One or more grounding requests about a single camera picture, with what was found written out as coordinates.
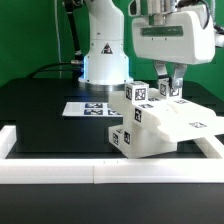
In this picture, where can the white tagged cube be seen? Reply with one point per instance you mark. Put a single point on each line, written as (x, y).
(165, 89)
(136, 91)

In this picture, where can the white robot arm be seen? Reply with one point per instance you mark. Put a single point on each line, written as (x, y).
(106, 66)

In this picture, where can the white chair seat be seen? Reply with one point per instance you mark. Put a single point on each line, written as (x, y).
(138, 142)

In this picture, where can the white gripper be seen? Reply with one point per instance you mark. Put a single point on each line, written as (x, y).
(187, 38)

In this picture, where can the white U-shaped frame wall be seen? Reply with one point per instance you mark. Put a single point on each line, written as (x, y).
(102, 171)

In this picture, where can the white base tag plate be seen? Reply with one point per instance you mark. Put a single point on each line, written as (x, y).
(89, 109)

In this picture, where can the white chair backrest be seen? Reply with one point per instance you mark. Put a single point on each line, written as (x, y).
(173, 119)

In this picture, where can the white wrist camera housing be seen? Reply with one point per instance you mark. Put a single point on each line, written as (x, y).
(219, 36)

